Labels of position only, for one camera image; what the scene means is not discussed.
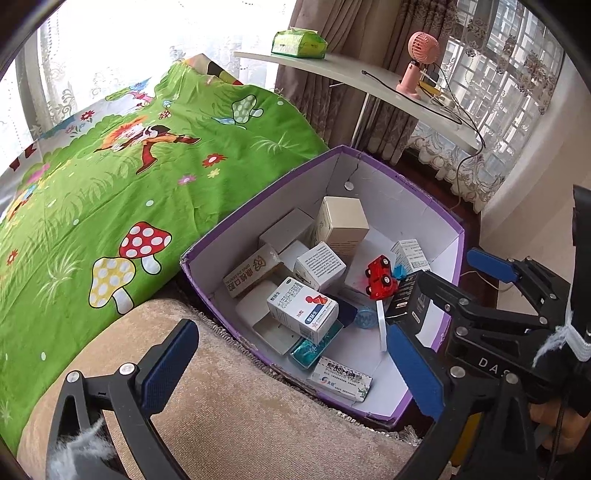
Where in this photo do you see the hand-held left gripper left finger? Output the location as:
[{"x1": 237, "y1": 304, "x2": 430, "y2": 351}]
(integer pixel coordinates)
[{"x1": 46, "y1": 318, "x2": 200, "y2": 480}]

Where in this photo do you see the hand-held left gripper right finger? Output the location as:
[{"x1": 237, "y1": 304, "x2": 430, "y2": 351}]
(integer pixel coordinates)
[{"x1": 385, "y1": 324, "x2": 541, "y2": 480}]

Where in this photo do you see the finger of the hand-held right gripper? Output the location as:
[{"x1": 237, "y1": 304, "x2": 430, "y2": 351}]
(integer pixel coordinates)
[
  {"x1": 413, "y1": 270, "x2": 550, "y2": 352},
  {"x1": 466, "y1": 248, "x2": 571, "y2": 319}
]

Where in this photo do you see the black box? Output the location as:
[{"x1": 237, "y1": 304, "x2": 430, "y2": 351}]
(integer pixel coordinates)
[{"x1": 385, "y1": 272, "x2": 432, "y2": 335}]

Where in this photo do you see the white carton long flap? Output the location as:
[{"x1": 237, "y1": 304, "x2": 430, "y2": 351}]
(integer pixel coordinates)
[{"x1": 375, "y1": 299, "x2": 389, "y2": 352}]

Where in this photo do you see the small white medicine box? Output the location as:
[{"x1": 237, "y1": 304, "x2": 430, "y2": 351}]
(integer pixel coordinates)
[{"x1": 392, "y1": 239, "x2": 431, "y2": 274}]

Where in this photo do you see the red toy car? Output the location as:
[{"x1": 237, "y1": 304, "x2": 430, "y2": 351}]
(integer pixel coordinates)
[{"x1": 366, "y1": 254, "x2": 399, "y2": 300}]

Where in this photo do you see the long white medicine box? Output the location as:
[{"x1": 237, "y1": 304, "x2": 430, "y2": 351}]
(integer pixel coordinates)
[{"x1": 308, "y1": 357, "x2": 373, "y2": 403}]

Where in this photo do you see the dark blue plastic block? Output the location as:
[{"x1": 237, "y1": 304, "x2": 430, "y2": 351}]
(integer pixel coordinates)
[{"x1": 336, "y1": 300, "x2": 360, "y2": 328}]

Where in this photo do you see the purple cardboard box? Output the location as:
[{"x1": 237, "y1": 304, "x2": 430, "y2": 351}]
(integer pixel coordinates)
[{"x1": 180, "y1": 145, "x2": 465, "y2": 428}]

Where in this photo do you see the teal box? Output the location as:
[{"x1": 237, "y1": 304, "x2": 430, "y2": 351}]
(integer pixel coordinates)
[{"x1": 289, "y1": 338, "x2": 326, "y2": 370}]

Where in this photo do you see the white box red lettering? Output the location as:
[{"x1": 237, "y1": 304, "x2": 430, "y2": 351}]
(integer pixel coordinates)
[{"x1": 223, "y1": 244, "x2": 283, "y2": 298}]

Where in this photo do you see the off-white cardboard box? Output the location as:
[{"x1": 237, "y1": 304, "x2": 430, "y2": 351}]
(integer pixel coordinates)
[{"x1": 315, "y1": 196, "x2": 370, "y2": 261}]

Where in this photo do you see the beige printed box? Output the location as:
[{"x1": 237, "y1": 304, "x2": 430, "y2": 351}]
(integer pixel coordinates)
[{"x1": 294, "y1": 242, "x2": 347, "y2": 292}]

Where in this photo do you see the green printed blanket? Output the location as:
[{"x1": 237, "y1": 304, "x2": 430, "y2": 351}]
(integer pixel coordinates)
[{"x1": 0, "y1": 54, "x2": 329, "y2": 455}]

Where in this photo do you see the lace curtain with flowers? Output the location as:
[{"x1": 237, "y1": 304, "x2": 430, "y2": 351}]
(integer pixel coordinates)
[{"x1": 406, "y1": 0, "x2": 566, "y2": 213}]

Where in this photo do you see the white curved side table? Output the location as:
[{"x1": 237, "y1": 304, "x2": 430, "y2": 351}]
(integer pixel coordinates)
[{"x1": 233, "y1": 50, "x2": 483, "y2": 153}]

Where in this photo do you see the pink desk fan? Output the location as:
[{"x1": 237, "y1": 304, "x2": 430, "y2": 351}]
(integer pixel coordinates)
[{"x1": 396, "y1": 31, "x2": 441, "y2": 100}]

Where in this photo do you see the brown patterned curtain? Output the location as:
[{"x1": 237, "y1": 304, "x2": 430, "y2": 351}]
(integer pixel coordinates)
[{"x1": 277, "y1": 0, "x2": 458, "y2": 167}]

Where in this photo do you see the green tissue pack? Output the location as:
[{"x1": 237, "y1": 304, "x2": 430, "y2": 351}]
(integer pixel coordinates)
[{"x1": 270, "y1": 28, "x2": 328, "y2": 61}]

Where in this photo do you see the white lace curtain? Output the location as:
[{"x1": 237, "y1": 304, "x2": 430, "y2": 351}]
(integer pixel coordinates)
[{"x1": 0, "y1": 0, "x2": 296, "y2": 153}]

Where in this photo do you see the frayed white string tuft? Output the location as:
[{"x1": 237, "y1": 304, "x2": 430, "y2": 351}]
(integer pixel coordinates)
[{"x1": 46, "y1": 422, "x2": 121, "y2": 480}]

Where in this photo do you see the black table cable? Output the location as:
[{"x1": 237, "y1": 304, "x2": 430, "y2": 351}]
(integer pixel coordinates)
[{"x1": 361, "y1": 70, "x2": 485, "y2": 195}]

